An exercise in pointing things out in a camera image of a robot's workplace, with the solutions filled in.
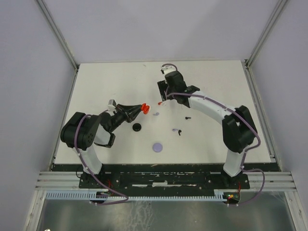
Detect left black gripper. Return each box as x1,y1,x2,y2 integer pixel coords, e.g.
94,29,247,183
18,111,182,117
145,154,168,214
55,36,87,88
109,103,143,132

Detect red charging case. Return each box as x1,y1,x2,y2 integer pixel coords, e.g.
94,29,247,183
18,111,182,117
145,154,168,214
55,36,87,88
141,103,150,115

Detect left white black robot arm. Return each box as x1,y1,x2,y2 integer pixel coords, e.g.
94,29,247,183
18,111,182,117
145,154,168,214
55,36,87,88
60,104,142,188

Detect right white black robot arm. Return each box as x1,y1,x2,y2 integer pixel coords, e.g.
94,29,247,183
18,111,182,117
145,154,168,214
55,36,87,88
157,68,261,188

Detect black charging case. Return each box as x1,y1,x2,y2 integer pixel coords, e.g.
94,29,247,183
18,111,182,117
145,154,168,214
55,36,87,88
132,123,142,132

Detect purple charging case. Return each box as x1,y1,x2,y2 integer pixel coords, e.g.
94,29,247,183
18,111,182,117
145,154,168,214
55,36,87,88
152,142,163,153

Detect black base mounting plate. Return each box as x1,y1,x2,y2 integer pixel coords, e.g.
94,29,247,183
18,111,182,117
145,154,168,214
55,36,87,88
79,164,250,196

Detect controller board with leds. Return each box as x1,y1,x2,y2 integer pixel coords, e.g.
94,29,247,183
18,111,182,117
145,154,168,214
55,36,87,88
226,192,241,204

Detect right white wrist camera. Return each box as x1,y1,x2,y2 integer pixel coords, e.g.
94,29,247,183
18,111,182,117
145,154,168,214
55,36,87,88
161,65,178,75

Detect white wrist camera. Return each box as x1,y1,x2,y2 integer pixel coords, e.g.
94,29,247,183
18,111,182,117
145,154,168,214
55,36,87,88
161,65,178,75
107,99,117,112

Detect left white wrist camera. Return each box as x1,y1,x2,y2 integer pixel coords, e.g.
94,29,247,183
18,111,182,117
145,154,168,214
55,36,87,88
107,99,117,112

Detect white slotted cable duct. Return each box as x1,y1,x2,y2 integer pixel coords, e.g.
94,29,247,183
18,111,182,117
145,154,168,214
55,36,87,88
45,190,227,202

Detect aluminium front rail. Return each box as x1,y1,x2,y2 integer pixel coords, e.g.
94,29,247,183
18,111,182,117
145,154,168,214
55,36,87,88
35,171,296,192

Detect left aluminium frame post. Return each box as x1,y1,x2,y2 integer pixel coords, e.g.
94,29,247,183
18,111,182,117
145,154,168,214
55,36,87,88
35,0,79,70

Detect aluminium frame post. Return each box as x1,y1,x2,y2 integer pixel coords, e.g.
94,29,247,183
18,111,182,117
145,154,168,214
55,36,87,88
35,0,79,70
245,0,289,69

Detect right aluminium frame post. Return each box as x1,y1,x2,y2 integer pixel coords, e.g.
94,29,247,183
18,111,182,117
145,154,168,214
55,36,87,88
245,0,289,69

